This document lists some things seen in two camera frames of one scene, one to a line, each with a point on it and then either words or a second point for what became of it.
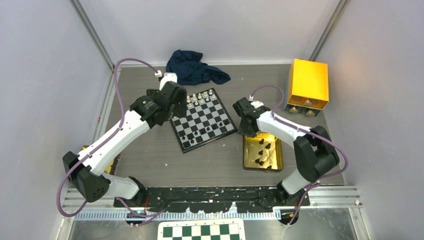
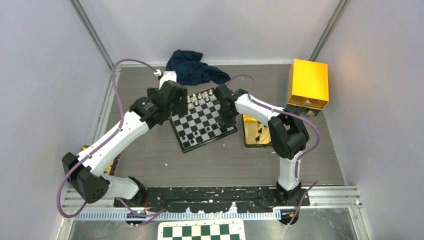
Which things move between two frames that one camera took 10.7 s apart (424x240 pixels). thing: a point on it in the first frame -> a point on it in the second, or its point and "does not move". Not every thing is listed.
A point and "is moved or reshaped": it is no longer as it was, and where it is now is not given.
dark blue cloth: [190, 70] does not move
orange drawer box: [306, 91] does not move
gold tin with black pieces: [263, 152] is moved or reshaped
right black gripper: [243, 131] -> [228, 122]
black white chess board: [203, 119] does not move
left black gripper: [180, 109] does not move
